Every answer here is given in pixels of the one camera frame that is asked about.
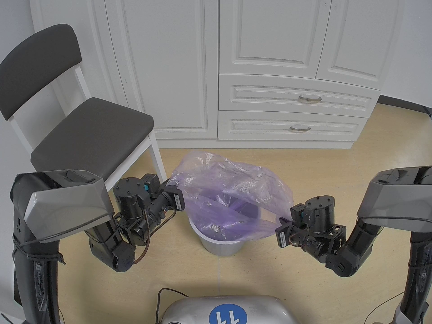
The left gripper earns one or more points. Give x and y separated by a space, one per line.
168 201

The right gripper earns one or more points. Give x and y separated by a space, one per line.
285 236

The purple plastic bag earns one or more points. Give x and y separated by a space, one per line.
229 187

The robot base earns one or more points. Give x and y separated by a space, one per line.
229 309

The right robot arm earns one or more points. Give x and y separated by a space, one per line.
388 197

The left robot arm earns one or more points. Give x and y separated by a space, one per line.
33 282

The white trash bin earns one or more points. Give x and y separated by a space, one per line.
221 246

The white chair dark grey seat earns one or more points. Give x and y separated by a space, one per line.
94 137

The white wardrobe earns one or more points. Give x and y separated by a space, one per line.
270 29

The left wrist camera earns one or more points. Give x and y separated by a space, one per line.
152 184

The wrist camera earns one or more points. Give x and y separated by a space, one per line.
152 184
297 213

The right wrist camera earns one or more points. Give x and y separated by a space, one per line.
297 213

